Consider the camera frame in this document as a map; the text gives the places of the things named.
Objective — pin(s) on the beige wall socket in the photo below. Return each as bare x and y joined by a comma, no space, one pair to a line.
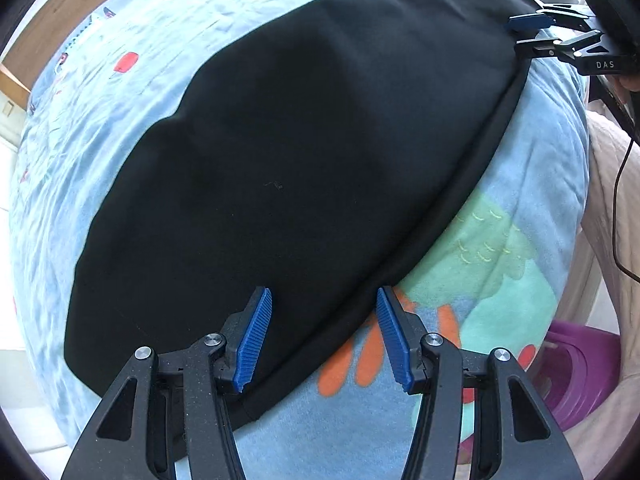
7,108

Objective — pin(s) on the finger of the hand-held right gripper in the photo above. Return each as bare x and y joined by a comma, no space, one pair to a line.
530,21
550,47

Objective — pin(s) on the black pants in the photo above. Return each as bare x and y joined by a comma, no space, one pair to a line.
280,160

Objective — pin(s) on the purple plastic stool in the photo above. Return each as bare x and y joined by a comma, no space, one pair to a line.
585,355

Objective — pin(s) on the blue printed bed sheet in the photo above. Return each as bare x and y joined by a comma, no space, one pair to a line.
110,125

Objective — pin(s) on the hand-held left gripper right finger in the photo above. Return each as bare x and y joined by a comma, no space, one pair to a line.
395,340

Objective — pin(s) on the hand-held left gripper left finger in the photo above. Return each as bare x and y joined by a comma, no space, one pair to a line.
252,340

